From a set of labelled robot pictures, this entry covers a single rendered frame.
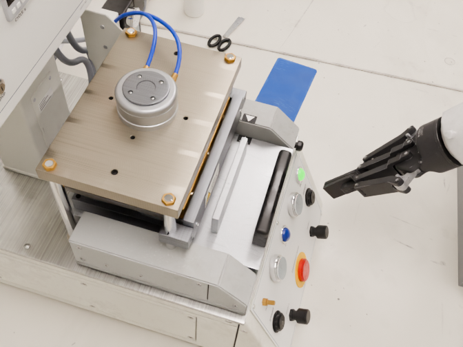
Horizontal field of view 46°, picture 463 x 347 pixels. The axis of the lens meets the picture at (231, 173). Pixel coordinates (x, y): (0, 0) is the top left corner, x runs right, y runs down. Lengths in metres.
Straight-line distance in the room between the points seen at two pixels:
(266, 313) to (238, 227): 0.14
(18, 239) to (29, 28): 0.32
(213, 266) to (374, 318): 0.38
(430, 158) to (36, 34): 0.54
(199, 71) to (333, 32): 0.71
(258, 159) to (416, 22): 0.80
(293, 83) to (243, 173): 0.49
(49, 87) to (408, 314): 0.70
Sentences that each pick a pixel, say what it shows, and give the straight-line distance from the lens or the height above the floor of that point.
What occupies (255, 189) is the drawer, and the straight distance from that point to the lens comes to 0.82.
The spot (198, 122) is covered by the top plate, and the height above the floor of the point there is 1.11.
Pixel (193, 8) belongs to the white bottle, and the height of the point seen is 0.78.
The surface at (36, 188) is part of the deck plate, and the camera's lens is 0.89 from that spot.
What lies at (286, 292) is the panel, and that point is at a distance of 0.90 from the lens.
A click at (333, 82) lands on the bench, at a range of 1.30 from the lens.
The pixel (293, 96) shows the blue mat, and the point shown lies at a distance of 1.25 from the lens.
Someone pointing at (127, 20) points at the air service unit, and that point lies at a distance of 0.91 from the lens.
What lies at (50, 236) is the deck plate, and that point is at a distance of 0.84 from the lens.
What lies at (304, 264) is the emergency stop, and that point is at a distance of 0.95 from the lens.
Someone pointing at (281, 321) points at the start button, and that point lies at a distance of 0.87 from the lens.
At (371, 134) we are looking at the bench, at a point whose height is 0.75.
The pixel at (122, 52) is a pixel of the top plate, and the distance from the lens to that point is 0.80.
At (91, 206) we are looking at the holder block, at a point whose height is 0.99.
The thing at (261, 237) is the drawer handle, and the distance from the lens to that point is 0.75.
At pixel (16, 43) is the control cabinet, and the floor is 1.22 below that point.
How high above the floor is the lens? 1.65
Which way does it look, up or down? 55 degrees down
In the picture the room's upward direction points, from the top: 6 degrees clockwise
